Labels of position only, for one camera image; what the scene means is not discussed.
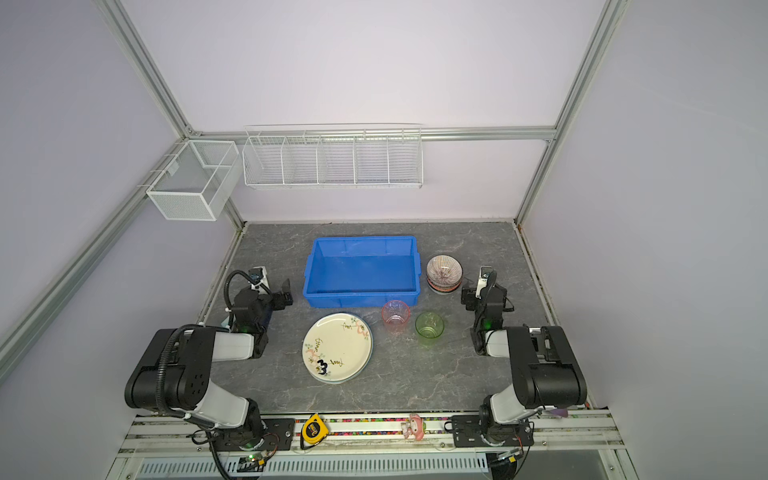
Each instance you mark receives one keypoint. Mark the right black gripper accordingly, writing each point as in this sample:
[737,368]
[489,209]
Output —
[474,297]

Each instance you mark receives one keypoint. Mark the white vent grille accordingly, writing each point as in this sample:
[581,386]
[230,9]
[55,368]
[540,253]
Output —
[321,466]

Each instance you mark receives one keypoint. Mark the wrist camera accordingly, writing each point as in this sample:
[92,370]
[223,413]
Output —
[483,278]
[259,279]

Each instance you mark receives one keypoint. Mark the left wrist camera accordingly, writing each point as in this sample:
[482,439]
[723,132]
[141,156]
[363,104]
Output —
[259,279]

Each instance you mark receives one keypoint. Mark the yellow tape measure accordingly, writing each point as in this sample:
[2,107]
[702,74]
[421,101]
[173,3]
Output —
[314,431]

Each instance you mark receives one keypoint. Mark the purple pink spatula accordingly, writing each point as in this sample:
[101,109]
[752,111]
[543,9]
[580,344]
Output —
[556,412]

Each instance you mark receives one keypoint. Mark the blue plastic bin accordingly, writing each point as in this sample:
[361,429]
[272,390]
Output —
[362,272]

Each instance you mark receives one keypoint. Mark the pink toy figure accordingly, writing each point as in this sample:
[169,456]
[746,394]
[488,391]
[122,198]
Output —
[413,428]

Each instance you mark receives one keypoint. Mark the white mesh box basket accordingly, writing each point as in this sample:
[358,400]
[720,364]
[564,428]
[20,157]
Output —
[198,181]

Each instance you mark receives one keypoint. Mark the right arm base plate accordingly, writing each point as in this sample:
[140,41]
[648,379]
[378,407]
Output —
[472,431]

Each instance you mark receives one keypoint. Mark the white floral plate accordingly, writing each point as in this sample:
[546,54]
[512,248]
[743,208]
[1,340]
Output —
[337,348]

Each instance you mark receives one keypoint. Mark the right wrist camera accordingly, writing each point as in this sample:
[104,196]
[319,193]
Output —
[483,278]

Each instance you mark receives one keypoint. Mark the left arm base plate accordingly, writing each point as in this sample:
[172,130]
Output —
[276,434]

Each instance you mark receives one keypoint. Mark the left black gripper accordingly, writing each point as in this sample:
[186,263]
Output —
[279,298]

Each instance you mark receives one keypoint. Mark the pink transparent cup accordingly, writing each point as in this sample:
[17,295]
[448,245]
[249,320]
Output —
[395,316]

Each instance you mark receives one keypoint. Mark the aluminium front rail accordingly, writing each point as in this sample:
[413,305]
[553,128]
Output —
[380,433]

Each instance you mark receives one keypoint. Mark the white wire shelf basket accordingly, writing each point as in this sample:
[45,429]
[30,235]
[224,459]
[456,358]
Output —
[333,156]

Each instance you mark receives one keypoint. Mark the green transparent cup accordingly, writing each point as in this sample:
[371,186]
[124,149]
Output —
[429,327]

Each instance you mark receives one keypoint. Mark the stacked patterned bowls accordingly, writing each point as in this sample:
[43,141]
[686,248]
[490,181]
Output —
[444,274]

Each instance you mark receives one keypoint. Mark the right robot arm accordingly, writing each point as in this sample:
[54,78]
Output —
[544,371]

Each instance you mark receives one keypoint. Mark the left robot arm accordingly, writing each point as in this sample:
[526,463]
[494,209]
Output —
[173,376]

